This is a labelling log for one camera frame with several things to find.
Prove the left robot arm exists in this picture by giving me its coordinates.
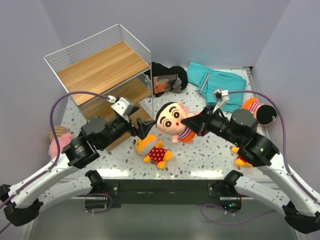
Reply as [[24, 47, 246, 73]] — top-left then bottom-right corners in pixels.
[[0, 106, 155, 227]]

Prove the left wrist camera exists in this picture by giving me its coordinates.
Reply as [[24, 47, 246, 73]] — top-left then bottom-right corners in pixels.
[[109, 96, 134, 117]]

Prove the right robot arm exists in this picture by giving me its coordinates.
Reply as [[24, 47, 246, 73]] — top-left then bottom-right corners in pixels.
[[181, 105, 320, 234]]

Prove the teal folded cloth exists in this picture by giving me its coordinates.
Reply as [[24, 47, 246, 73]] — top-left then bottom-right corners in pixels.
[[186, 62, 247, 105]]

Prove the pink frog plush left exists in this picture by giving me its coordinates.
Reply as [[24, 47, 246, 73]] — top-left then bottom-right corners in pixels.
[[48, 125, 73, 160]]

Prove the yellow frog plush right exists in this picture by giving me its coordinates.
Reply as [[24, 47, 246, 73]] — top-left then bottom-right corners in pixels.
[[231, 147, 253, 168]]

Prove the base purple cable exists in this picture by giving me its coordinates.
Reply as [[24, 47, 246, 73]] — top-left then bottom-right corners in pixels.
[[200, 203, 276, 225], [84, 192, 114, 215]]

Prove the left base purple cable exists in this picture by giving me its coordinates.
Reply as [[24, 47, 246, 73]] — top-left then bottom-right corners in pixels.
[[84, 192, 114, 215]]

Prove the white wire wooden shelf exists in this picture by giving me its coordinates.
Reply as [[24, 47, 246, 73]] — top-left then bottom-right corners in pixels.
[[43, 23, 155, 152]]

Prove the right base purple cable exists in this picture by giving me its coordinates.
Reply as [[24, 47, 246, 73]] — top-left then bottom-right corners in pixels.
[[200, 203, 276, 225]]

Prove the large black-haired boy plush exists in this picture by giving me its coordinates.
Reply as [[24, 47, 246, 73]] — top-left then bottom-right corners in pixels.
[[155, 102, 199, 145]]

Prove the black printed garment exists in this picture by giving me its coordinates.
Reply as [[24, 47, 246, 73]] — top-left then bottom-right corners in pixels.
[[151, 62, 188, 97]]

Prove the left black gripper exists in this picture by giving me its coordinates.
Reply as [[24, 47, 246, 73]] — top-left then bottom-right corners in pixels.
[[98, 106, 156, 150]]

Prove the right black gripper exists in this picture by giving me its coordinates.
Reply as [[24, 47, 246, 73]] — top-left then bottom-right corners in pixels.
[[180, 103, 242, 145]]

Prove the yellow frog plush centre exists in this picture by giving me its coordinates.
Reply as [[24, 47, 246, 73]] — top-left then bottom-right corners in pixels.
[[132, 133, 173, 170]]

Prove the aluminium frame rail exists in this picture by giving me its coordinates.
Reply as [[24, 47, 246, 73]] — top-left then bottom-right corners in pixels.
[[243, 67, 257, 91]]

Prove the yellow frog plush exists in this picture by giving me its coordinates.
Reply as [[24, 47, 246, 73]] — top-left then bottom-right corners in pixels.
[[132, 133, 173, 170], [231, 147, 253, 168]]

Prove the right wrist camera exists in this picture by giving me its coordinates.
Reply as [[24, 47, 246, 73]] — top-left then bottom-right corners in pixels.
[[213, 88, 230, 112]]

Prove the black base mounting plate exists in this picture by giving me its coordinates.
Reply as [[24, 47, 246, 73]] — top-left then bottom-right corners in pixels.
[[93, 179, 242, 213]]

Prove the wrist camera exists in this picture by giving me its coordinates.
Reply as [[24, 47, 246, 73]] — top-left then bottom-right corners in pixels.
[[109, 96, 134, 117], [213, 88, 230, 112]]

